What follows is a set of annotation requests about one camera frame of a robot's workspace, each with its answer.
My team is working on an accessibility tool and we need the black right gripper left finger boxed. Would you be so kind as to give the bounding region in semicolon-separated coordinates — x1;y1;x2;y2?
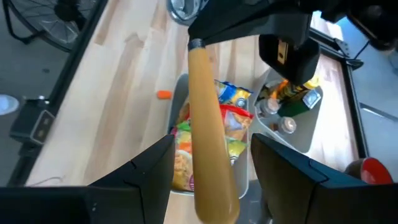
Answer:
90;134;176;224

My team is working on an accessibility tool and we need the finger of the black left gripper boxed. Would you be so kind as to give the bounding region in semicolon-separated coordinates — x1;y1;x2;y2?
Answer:
259;33;321;87
188;0;312;50

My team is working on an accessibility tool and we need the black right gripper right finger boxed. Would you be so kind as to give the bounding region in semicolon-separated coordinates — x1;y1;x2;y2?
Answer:
251;133;373;224

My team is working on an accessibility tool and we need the yellow lid crunch jar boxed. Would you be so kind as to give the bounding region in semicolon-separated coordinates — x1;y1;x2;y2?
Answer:
260;76;322;101

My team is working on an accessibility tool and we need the green spice tin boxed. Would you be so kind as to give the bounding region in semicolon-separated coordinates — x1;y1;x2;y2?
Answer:
277;89;323;118

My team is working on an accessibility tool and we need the pink Maruchan ramen packet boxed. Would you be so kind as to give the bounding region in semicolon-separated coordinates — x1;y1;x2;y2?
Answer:
172;98;196;192

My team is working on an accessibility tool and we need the blue yellow noodle packet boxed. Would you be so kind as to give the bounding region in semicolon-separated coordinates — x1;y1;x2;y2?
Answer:
214;80;253;109

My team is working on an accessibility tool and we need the red orange ramen packet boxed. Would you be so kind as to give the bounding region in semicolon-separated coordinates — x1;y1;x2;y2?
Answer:
219;104;255;166

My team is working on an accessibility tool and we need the wooden handled spoon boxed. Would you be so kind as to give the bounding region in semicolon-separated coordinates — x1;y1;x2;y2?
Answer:
166;0;241;224

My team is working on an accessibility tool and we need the dark grey plastic bin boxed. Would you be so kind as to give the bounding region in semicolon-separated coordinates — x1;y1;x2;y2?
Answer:
238;179;271;224

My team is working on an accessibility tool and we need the red and black bowl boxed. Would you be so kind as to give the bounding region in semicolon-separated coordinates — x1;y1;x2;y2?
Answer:
344;157;394;185

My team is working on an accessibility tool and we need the black floor device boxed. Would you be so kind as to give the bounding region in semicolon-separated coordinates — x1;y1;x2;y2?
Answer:
9;98;57;147

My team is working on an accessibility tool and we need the white shoe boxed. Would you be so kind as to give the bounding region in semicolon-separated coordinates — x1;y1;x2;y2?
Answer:
0;94;20;116

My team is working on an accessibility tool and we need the black floor fan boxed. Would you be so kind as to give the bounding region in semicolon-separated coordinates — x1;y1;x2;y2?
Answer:
2;0;101;53

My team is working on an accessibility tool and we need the orange handled spoon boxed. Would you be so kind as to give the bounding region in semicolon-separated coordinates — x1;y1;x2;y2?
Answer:
156;90;174;101

